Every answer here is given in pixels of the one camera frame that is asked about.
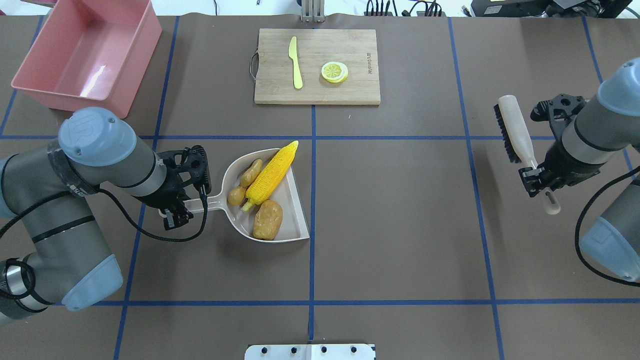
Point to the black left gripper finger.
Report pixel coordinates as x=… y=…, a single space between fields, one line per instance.
x=176 y=216

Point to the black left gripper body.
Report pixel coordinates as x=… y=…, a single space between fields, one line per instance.
x=161 y=196

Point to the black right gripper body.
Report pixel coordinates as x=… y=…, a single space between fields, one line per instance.
x=567 y=166

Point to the tan toy ginger root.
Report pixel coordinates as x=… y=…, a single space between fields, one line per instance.
x=238 y=194

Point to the yellow toy corn cob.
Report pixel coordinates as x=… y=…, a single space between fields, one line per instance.
x=270 y=177

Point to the beige plastic dustpan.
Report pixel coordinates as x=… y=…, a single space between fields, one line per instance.
x=294 y=226

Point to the beige hand brush black bristles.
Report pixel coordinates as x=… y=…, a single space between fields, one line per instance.
x=519 y=149

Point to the brown toy potato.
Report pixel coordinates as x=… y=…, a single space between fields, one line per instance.
x=268 y=220

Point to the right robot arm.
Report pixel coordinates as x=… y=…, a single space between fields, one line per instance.
x=588 y=133

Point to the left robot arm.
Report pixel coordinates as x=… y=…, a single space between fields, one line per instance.
x=46 y=190

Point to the pink plastic bin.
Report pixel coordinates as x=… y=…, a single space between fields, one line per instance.
x=90 y=53

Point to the yellow plastic knife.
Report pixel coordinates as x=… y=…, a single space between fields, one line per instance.
x=293 y=55

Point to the bamboo cutting board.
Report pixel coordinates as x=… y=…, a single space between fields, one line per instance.
x=356 y=48

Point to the yellow lemon slice toy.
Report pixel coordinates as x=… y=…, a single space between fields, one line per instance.
x=334 y=72

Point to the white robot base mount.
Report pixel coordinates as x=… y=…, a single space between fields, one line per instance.
x=327 y=351

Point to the aluminium frame post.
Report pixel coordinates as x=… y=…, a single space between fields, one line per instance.
x=312 y=11

